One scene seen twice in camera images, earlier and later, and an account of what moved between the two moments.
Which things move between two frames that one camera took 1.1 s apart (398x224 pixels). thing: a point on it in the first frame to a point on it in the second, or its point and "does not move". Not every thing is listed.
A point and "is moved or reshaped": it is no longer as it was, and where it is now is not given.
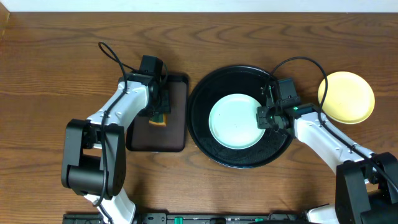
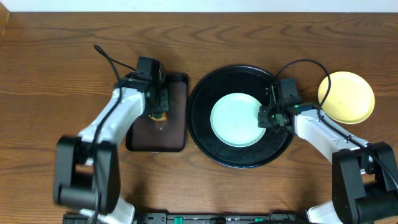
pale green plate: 233,121 does not move
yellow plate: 350,98 does not move
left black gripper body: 161,104 does not move
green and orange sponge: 159,119 is moved or reshaped
